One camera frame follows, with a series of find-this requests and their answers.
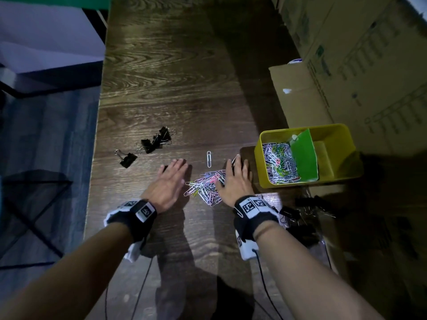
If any person's left hand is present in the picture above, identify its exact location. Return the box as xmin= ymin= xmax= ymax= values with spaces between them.
xmin=140 ymin=159 xmax=189 ymax=214

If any person's right hand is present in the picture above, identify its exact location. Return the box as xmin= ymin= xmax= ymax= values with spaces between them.
xmin=215 ymin=154 xmax=255 ymax=208

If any pile of coloured paper clips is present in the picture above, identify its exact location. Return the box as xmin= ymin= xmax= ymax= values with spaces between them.
xmin=183 ymin=150 xmax=227 ymax=207

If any group of black binder clips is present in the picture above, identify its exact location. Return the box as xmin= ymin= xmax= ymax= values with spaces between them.
xmin=115 ymin=126 xmax=336 ymax=247

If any heap of paper clips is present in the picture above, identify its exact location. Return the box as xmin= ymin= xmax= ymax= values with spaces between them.
xmin=262 ymin=142 xmax=301 ymax=185

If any yellow plastic tray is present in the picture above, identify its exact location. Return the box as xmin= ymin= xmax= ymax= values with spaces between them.
xmin=254 ymin=123 xmax=364 ymax=189

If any person's right forearm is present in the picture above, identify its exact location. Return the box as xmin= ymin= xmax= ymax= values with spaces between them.
xmin=255 ymin=221 xmax=384 ymax=320

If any person's left forearm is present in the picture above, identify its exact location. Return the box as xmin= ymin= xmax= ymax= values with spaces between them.
xmin=0 ymin=222 xmax=134 ymax=320

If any large printed cardboard box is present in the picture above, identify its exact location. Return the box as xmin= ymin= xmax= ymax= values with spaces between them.
xmin=305 ymin=0 xmax=427 ymax=157

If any green divider card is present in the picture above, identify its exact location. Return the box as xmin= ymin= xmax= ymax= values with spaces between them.
xmin=289 ymin=128 xmax=319 ymax=182

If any flat cardboard sheet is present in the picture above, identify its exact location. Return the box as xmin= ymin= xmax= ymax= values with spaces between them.
xmin=268 ymin=63 xmax=351 ymax=284

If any green cloth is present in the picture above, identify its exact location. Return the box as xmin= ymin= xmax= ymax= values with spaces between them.
xmin=0 ymin=0 xmax=113 ymax=10

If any white paper sheet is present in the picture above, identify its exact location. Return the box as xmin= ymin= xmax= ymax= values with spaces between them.
xmin=402 ymin=0 xmax=427 ymax=12

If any black right wrist strap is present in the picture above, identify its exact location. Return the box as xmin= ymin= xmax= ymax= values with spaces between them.
xmin=233 ymin=195 xmax=280 ymax=242

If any black wrist strap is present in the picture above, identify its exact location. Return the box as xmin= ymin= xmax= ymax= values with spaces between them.
xmin=233 ymin=195 xmax=280 ymax=242
xmin=104 ymin=199 xmax=158 ymax=243

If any black left wrist strap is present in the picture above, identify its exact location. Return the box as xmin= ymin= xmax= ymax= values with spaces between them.
xmin=104 ymin=199 xmax=158 ymax=243

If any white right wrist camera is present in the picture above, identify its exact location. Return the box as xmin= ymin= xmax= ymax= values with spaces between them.
xmin=235 ymin=229 xmax=260 ymax=261

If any black left camera cable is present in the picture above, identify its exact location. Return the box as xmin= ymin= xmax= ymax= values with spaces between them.
xmin=105 ymin=258 xmax=154 ymax=320

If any black camera cable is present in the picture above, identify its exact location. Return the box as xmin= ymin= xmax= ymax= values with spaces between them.
xmin=105 ymin=258 xmax=154 ymax=320
xmin=252 ymin=249 xmax=284 ymax=320

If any black right camera cable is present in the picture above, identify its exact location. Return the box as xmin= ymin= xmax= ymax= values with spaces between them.
xmin=252 ymin=249 xmax=284 ymax=320

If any black stand frame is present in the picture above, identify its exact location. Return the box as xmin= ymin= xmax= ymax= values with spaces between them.
xmin=82 ymin=9 xmax=109 ymax=42

